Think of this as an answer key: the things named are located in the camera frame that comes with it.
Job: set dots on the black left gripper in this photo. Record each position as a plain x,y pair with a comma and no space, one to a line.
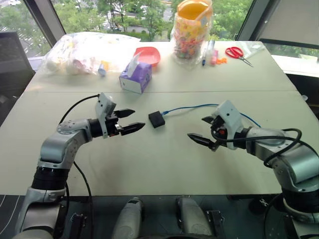
112,127

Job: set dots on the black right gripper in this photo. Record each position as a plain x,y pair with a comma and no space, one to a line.
218,129

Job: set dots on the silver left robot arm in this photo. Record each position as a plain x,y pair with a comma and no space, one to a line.
57,147

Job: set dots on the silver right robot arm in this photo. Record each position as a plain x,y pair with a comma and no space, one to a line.
299,161

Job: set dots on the small black box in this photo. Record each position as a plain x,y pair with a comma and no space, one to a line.
157,120

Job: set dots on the purple tissue box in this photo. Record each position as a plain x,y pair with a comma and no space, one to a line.
135,79

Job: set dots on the small blue-capped bottle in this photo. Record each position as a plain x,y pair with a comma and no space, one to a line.
102,71

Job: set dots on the red plastic bowl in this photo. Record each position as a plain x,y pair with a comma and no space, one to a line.
149,56

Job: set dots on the small orange pieces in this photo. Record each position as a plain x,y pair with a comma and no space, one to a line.
221,60

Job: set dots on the blue pen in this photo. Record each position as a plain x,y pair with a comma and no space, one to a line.
204,58

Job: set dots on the small pink item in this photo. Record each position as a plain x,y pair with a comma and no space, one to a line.
213,57

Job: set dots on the large clear bag of items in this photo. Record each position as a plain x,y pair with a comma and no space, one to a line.
79,54

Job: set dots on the grey rounded robot leg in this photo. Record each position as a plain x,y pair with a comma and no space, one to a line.
129,219
193,216

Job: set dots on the clear bag of colourful pieces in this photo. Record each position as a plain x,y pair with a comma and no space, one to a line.
189,42

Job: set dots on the empty clear plastic bag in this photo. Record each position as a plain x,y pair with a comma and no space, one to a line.
251,48

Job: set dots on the yellow round container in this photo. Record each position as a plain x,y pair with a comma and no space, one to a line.
193,8

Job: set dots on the black mesh chair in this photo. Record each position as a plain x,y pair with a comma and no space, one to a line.
12,64

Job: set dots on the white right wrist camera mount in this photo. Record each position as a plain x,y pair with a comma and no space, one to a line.
230,117

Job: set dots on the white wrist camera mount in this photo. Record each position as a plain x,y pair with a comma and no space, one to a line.
103,104
230,117

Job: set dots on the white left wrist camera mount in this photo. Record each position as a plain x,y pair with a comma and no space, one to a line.
103,104

